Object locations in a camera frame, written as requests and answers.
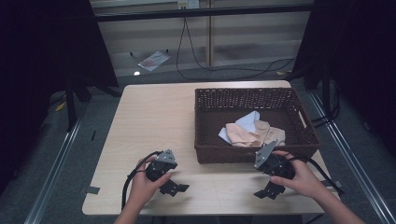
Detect hand-held gripper cable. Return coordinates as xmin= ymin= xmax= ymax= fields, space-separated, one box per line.
xmin=120 ymin=150 xmax=163 ymax=211
xmin=274 ymin=155 xmax=346 ymax=196

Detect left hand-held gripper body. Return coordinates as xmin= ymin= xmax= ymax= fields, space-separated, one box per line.
xmin=145 ymin=148 xmax=179 ymax=183

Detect grey tape strip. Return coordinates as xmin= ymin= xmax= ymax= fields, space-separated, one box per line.
xmin=321 ymin=179 xmax=344 ymax=189
xmin=79 ymin=185 xmax=101 ymax=196

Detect left hand-held gripper cable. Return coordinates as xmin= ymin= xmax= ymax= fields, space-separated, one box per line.
xmin=120 ymin=150 xmax=163 ymax=211

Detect paper sheet with red print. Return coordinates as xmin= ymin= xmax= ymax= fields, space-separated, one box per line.
xmin=137 ymin=50 xmax=172 ymax=73

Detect dark curtain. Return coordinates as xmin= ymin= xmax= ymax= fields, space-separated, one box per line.
xmin=291 ymin=0 xmax=396 ymax=158
xmin=0 ymin=0 xmax=120 ymax=195

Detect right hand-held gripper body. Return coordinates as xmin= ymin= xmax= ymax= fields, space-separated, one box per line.
xmin=253 ymin=139 xmax=296 ymax=181

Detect wall power outlet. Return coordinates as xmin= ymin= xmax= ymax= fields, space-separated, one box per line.
xmin=177 ymin=0 xmax=201 ymax=10

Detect metal floor rail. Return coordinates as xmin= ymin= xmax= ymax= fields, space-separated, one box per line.
xmin=307 ymin=91 xmax=396 ymax=224
xmin=23 ymin=116 xmax=83 ymax=224

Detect person's left hand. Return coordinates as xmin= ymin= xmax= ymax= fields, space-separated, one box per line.
xmin=127 ymin=155 xmax=173 ymax=209

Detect right hand-held gripper cable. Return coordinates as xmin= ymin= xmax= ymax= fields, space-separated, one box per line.
xmin=274 ymin=155 xmax=346 ymax=196

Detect person's right hand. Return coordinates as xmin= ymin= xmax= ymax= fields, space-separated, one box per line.
xmin=269 ymin=150 xmax=325 ymax=201

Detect brown wicker basket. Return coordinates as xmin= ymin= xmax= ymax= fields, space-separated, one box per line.
xmin=193 ymin=87 xmax=322 ymax=165

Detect black horizontal bar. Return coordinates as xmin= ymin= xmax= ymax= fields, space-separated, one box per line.
xmin=92 ymin=3 xmax=316 ymax=23

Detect black metal stand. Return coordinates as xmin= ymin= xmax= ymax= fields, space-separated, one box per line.
xmin=286 ymin=60 xmax=341 ymax=129
xmin=63 ymin=76 xmax=94 ymax=133

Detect beige cloth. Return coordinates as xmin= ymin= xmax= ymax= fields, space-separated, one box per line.
xmin=225 ymin=119 xmax=287 ymax=148

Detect white cloth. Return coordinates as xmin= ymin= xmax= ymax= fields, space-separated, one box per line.
xmin=218 ymin=110 xmax=262 ymax=145

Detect black floor cable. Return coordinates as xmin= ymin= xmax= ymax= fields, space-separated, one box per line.
xmin=175 ymin=18 xmax=283 ymax=81
xmin=184 ymin=18 xmax=297 ymax=73

